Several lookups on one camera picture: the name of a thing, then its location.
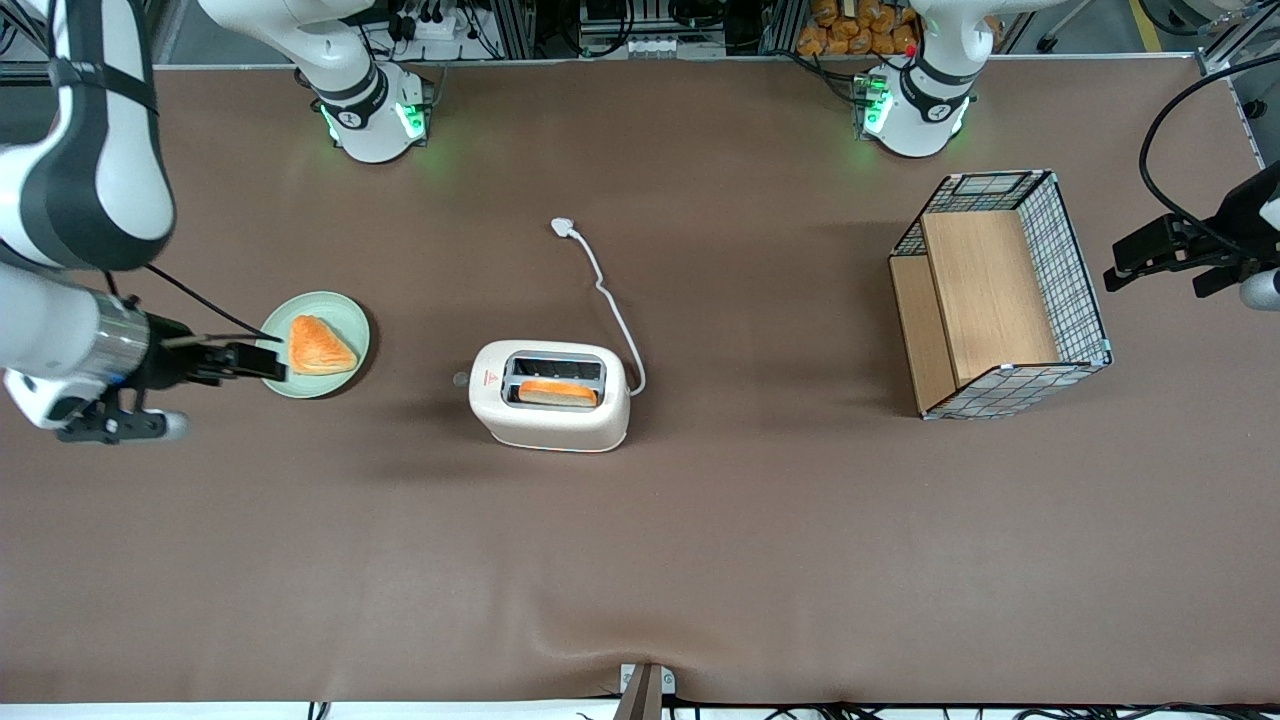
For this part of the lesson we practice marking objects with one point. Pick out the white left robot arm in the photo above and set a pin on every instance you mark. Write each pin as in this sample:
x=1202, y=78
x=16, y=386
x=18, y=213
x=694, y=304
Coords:
x=920, y=110

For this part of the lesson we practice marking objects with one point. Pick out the pale green plate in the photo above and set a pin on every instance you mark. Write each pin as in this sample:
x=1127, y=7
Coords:
x=340, y=310

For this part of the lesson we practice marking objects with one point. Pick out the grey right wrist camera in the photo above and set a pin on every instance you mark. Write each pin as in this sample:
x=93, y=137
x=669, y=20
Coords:
x=120, y=427

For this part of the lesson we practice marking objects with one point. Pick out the bag of bread rolls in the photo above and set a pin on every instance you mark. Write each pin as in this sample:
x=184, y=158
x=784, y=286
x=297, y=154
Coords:
x=855, y=25

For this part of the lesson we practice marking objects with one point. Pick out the white two-slot toaster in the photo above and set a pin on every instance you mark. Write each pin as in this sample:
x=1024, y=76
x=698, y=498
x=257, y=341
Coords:
x=550, y=425

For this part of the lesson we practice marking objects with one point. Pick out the wooden stepped shelf insert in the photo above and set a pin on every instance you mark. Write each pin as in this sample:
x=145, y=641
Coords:
x=985, y=290

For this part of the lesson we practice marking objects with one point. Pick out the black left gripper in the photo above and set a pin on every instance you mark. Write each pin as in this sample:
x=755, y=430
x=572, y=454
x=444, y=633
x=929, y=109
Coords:
x=1243, y=222

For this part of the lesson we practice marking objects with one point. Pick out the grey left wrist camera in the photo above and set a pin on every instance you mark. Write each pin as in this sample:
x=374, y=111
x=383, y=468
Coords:
x=1262, y=290

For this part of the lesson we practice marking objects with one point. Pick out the triangular orange pastry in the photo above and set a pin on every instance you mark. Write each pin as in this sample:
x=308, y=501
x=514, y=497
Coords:
x=320, y=347

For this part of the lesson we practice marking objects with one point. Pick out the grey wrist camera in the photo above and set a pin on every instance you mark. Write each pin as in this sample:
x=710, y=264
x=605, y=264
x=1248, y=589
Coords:
x=1262, y=290
x=120, y=427

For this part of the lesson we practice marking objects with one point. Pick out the white power strip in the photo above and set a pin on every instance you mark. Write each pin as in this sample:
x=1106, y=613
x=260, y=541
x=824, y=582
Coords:
x=435, y=25

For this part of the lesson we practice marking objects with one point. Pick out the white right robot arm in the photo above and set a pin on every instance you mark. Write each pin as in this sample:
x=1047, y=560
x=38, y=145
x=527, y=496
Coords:
x=90, y=180

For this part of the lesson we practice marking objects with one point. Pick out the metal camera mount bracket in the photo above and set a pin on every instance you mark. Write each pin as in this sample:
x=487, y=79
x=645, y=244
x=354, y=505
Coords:
x=643, y=692

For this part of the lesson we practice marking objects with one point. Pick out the toast slice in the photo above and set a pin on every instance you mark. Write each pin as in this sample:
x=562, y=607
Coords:
x=558, y=393

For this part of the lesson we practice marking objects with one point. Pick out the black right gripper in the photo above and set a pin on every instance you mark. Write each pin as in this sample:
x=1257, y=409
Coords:
x=166, y=361

